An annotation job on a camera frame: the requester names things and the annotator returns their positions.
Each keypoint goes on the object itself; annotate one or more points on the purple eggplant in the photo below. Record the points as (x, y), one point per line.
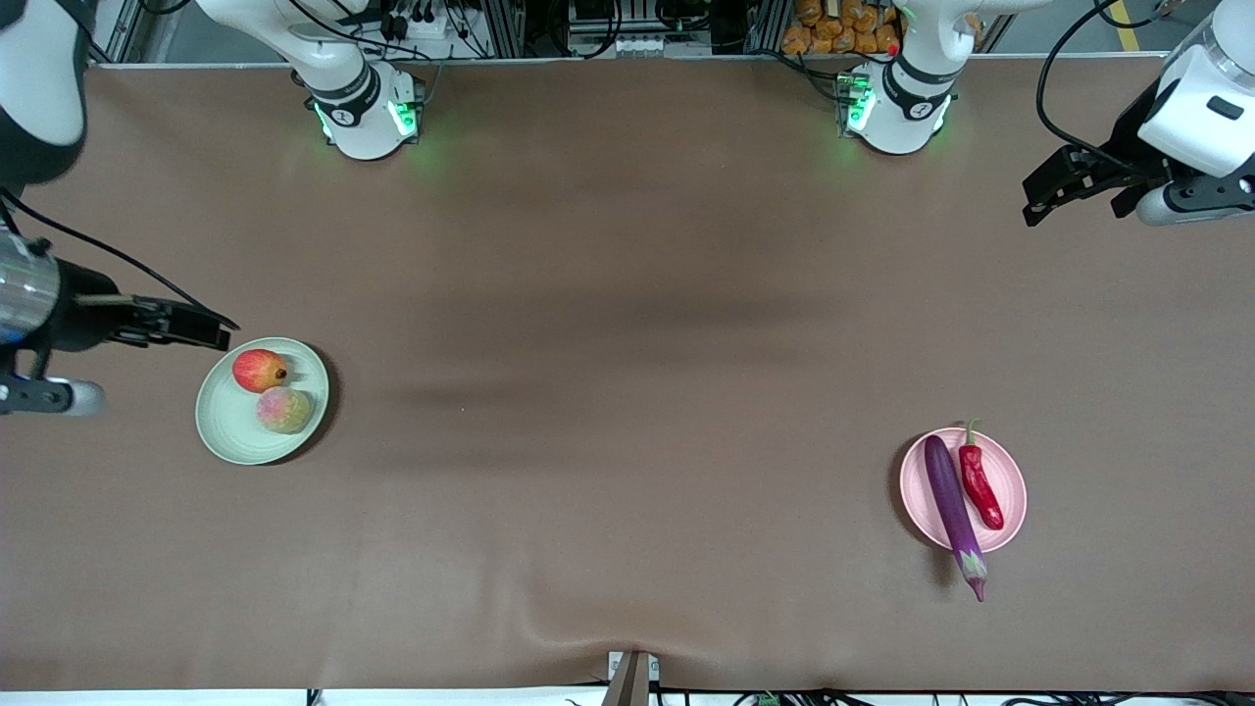
(949, 500)

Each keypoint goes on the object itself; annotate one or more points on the brown table cloth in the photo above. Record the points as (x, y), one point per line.
(627, 549)

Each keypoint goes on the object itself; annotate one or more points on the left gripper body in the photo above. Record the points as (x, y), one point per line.
(1128, 138)

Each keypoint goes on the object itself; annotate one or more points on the pink round plate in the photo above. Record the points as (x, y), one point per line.
(1010, 471)

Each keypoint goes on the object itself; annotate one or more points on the white power strip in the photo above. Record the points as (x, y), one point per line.
(422, 20)

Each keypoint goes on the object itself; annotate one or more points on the pale green pink peach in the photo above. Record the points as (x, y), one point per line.
(284, 410)

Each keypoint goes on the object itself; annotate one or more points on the pale green round plate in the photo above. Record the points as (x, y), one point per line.
(230, 431)

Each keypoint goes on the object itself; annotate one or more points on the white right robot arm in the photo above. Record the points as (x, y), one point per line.
(343, 78)

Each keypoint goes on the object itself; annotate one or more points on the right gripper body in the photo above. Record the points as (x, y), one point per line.
(80, 308)

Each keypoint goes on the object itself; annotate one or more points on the metal table edge bracket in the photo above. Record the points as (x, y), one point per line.
(632, 681)

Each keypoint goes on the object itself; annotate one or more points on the white terminal block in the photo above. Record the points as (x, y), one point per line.
(642, 45)

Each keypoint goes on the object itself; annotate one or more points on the orange packed goods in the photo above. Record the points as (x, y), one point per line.
(833, 25)

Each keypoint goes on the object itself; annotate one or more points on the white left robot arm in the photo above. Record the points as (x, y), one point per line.
(1201, 108)

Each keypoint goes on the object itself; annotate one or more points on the red chili pepper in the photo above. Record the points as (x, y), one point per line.
(980, 485)

